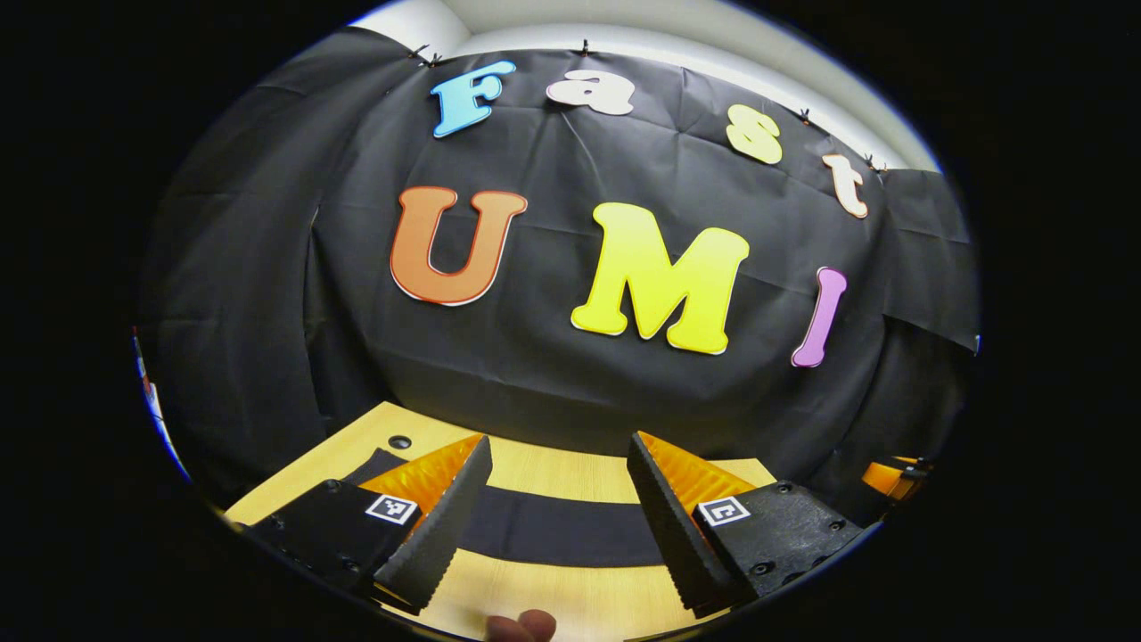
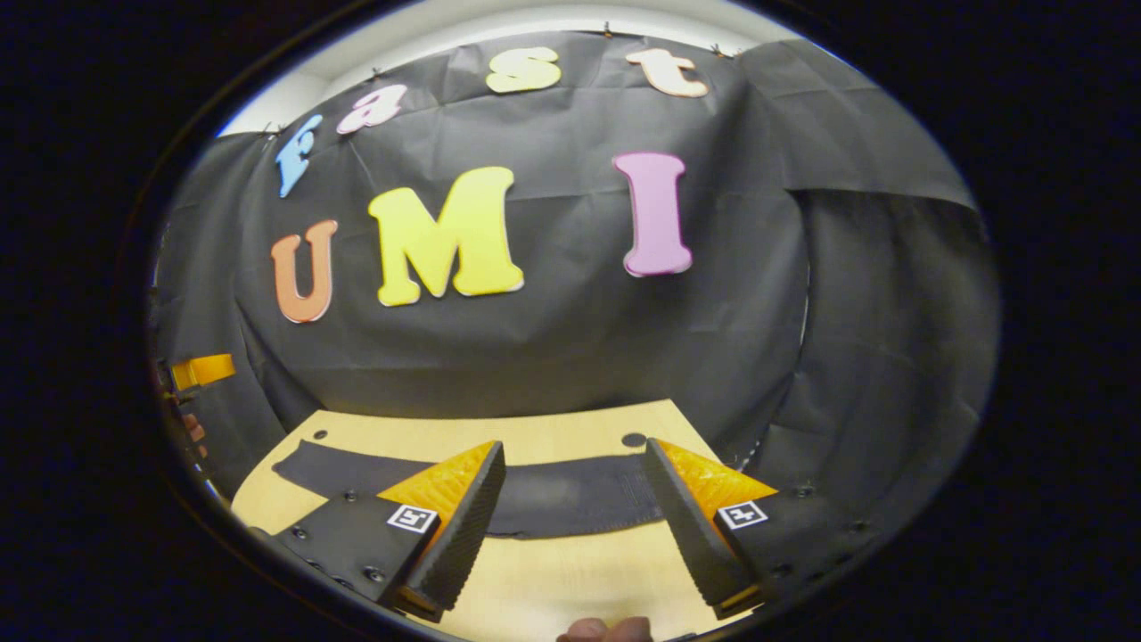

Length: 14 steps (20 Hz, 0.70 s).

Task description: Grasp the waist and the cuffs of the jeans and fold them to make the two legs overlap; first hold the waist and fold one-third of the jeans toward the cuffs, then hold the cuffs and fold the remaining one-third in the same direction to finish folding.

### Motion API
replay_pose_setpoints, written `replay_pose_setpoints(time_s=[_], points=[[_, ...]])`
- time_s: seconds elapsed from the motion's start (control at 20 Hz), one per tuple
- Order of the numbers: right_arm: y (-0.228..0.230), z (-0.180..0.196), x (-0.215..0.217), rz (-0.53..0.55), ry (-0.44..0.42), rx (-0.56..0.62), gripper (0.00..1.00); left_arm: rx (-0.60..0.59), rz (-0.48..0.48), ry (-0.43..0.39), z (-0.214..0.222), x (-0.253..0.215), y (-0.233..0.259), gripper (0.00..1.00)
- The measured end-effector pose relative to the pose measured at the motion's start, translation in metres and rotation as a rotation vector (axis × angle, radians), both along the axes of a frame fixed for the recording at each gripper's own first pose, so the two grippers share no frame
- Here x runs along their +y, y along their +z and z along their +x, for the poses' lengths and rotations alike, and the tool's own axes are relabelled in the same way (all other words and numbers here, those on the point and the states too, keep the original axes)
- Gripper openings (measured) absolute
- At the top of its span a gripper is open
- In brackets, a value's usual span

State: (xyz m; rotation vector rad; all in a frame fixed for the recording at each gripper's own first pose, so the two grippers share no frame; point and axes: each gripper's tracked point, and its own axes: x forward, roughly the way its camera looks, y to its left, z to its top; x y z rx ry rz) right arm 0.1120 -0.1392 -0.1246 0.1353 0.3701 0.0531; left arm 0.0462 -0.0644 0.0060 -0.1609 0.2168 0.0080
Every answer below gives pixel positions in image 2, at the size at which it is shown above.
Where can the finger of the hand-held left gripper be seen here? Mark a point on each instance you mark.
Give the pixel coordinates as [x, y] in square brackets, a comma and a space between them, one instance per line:
[203, 370]

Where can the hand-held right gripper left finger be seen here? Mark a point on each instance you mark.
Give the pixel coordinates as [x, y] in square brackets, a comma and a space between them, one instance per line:
[463, 526]

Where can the dark grey jeans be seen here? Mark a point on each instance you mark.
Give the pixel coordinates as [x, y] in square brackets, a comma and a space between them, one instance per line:
[570, 499]

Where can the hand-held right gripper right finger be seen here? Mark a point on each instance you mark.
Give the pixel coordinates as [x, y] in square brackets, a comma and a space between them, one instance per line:
[691, 526]

